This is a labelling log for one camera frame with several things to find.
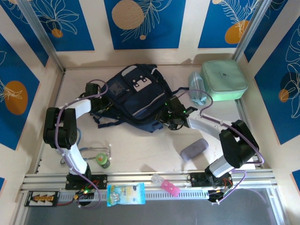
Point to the light blue pencil pouch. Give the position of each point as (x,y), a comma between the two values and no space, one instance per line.
(197,87)

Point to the navy blue backpack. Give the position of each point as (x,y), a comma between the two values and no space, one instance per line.
(138,98)

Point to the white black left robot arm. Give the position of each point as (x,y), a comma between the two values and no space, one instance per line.
(61,129)

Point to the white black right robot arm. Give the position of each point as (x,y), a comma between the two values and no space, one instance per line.
(239,143)

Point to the mint green square case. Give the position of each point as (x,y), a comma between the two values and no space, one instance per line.
(223,79)

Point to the blue stethoscope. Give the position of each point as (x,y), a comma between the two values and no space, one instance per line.
(91,150)

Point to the small green bottle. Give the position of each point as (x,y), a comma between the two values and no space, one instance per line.
(103,160)

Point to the pink pill box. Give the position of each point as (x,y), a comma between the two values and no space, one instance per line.
(170,188)

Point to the black controller board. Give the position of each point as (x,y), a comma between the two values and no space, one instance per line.
(216,196)

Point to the blue wet wipes packet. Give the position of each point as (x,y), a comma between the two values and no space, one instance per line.
(126,194)

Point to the black orange power board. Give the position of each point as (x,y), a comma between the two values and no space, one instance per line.
(41,198)

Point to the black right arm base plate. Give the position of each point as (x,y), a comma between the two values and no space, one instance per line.
(199,179)

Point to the aluminium frame rail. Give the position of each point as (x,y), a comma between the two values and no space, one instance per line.
(140,175)

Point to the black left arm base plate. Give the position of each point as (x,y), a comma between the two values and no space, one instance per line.
(100,181)

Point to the aluminium corner post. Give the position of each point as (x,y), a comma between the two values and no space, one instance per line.
(42,35)
(252,28)

